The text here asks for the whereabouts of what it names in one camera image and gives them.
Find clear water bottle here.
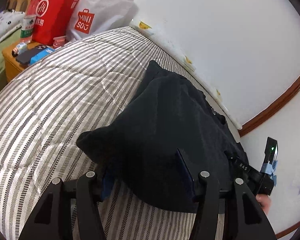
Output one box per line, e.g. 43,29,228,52
20,0,38,44

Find small figurine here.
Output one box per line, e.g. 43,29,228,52
11,42,28,57

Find pink small container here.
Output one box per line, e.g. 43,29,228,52
52,36,67,50

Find wooden nightstand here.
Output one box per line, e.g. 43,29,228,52
2,40,55,83

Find brown wooden baseboard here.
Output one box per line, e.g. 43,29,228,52
240,65,300,137
275,226,299,240

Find person's right hand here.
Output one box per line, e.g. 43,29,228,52
255,194,272,214

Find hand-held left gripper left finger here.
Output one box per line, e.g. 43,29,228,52
20,166,115,240

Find white shopping bag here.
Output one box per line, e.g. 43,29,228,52
66,0,140,42

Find striped bed mattress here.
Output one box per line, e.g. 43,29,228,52
0,26,242,240

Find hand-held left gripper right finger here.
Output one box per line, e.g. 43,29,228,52
176,148,278,240

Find red paper bag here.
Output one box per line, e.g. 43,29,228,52
31,0,87,45

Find dark smartphone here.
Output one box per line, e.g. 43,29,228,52
15,44,50,65

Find white dotted pillow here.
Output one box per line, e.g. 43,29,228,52
0,9,25,48

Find black sweater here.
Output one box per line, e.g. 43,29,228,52
76,60,250,213

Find blue box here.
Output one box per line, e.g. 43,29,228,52
30,47,56,64

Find white sheet with yellow prints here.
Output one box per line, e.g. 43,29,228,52
130,20,240,130

